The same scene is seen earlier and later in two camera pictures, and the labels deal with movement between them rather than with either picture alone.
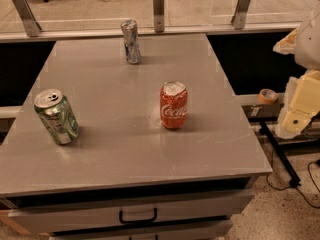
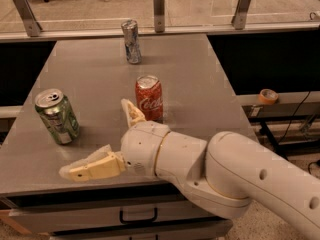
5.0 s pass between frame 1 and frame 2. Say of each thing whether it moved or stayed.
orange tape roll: stayed
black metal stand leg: stayed
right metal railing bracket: stayed
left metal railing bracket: stayed
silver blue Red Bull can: stayed
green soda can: stayed
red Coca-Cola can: moved
